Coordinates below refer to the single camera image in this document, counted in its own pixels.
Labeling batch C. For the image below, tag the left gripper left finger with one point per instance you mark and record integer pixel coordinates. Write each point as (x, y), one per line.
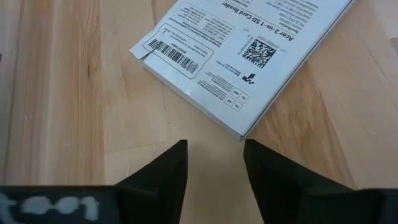
(161, 186)

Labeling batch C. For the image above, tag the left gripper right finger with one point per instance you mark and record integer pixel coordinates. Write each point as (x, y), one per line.
(280, 186)

